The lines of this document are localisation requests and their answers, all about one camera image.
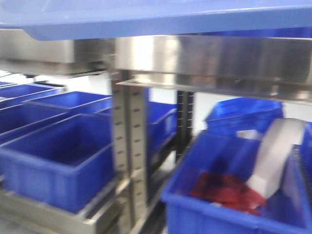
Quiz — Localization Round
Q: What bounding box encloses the stainless steel left shelf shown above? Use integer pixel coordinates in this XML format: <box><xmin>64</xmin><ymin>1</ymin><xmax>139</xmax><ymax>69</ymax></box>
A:
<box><xmin>0</xmin><ymin>29</ymin><xmax>115</xmax><ymax>77</ymax></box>

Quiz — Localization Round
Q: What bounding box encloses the stainless steel right shelf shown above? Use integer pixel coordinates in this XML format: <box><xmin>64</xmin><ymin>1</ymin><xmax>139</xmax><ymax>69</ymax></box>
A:
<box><xmin>115</xmin><ymin>36</ymin><xmax>312</xmax><ymax>104</ymax></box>

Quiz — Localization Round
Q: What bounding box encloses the blue bin with red cloth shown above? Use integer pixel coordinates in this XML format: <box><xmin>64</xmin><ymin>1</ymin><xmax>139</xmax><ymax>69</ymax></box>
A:
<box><xmin>161</xmin><ymin>131</ymin><xmax>312</xmax><ymax>234</ymax></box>

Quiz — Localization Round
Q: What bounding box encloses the perforated steel shelf post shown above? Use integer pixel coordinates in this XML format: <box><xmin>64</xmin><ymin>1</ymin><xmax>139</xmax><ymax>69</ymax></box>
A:
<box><xmin>111</xmin><ymin>70</ymin><xmax>148</xmax><ymax>234</ymax></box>

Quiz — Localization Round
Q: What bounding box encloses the blue bin front left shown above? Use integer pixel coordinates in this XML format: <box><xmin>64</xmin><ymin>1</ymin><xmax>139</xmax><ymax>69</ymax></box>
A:
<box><xmin>0</xmin><ymin>114</ymin><xmax>116</xmax><ymax>214</ymax></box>

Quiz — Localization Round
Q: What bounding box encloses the red mesh cloth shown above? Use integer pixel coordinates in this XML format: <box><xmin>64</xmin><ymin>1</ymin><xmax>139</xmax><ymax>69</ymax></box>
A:
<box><xmin>190</xmin><ymin>172</ymin><xmax>266</xmax><ymax>215</ymax></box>

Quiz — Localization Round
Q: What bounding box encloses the blue bin rear right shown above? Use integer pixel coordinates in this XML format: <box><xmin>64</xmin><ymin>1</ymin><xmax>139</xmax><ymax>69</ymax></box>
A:
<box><xmin>205</xmin><ymin>97</ymin><xmax>284</xmax><ymax>136</ymax></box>

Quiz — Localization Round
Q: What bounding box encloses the stainless steel shelf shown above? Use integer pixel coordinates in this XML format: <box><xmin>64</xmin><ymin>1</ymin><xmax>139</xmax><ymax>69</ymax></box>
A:
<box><xmin>0</xmin><ymin>29</ymin><xmax>115</xmax><ymax>77</ymax></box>
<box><xmin>115</xmin><ymin>36</ymin><xmax>312</xmax><ymax>104</ymax></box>

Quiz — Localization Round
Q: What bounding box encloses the white paper sheet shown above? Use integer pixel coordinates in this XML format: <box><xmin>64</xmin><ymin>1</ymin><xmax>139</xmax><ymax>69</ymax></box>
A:
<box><xmin>246</xmin><ymin>118</ymin><xmax>307</xmax><ymax>198</ymax></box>

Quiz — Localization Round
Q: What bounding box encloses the blue bin behind post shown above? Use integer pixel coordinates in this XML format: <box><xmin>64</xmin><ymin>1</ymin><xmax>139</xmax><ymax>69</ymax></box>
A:
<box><xmin>145</xmin><ymin>101</ymin><xmax>177</xmax><ymax>159</ymax></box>

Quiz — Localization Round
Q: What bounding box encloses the light blue plastic tray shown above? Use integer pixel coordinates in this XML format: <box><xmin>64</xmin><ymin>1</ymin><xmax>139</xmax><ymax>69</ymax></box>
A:
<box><xmin>0</xmin><ymin>0</ymin><xmax>312</xmax><ymax>40</ymax></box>

